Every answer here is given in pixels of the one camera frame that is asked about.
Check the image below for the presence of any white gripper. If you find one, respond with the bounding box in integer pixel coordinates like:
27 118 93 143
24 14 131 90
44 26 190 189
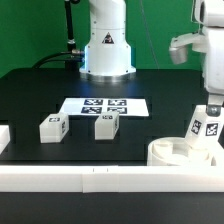
203 28 224 117

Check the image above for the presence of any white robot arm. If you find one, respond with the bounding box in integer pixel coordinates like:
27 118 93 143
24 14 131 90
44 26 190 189
80 0 224 117

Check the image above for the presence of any white marker sheet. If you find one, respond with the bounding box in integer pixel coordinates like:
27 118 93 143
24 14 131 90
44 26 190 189
60 98 149 117

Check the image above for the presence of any white U-shaped fence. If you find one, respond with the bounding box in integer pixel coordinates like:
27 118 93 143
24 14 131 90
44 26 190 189
0 125 224 194

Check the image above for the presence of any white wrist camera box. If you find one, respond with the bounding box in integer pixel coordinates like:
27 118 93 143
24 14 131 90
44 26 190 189
169 32 206 64

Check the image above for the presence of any black cable bundle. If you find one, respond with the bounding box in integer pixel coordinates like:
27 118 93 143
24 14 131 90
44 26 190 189
32 49 86 69

